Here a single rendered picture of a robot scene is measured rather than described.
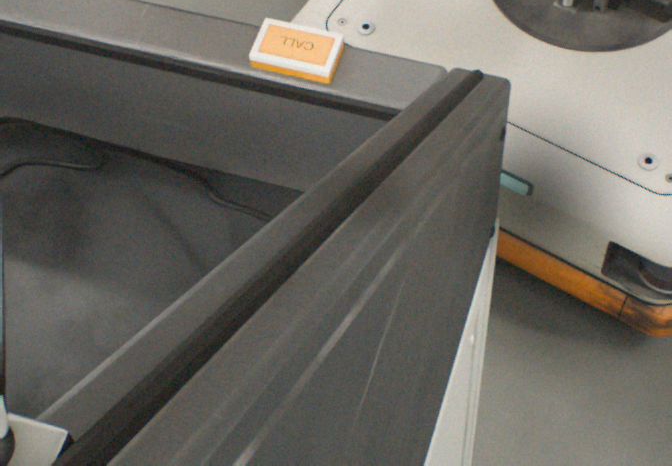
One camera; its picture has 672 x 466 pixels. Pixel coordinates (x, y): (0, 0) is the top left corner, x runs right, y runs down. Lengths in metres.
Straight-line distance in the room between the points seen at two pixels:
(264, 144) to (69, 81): 0.14
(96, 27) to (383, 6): 0.90
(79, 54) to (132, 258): 0.14
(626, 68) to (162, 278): 0.92
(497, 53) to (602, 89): 0.14
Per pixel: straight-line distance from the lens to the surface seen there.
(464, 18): 1.65
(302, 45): 0.75
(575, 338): 1.73
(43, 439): 0.26
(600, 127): 1.56
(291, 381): 0.34
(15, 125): 0.69
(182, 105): 0.82
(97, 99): 0.85
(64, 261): 0.85
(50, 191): 0.88
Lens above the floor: 1.55
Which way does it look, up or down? 59 degrees down
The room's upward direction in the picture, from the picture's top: 6 degrees counter-clockwise
